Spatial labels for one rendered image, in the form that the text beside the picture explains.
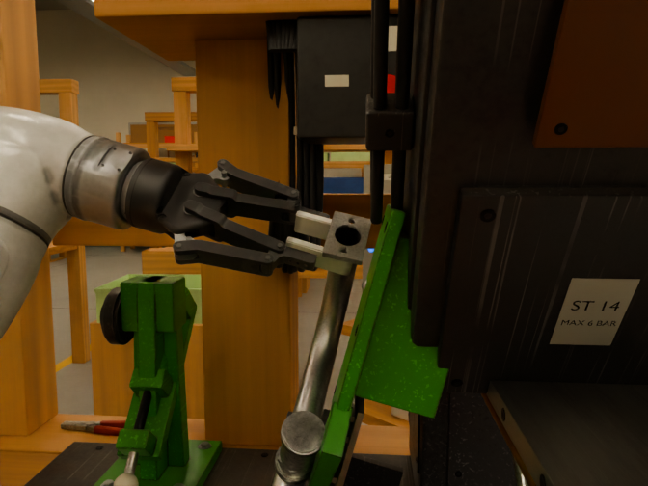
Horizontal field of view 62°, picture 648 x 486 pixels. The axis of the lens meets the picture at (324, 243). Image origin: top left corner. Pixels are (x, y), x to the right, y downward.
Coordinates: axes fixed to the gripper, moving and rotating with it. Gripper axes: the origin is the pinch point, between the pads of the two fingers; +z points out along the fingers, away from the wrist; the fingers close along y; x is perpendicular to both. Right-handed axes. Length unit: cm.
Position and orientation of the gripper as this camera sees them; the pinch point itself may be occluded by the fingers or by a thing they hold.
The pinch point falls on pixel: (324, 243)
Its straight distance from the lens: 56.1
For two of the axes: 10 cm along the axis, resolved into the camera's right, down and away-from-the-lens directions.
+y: 2.5, -7.7, 5.9
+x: -1.2, 5.8, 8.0
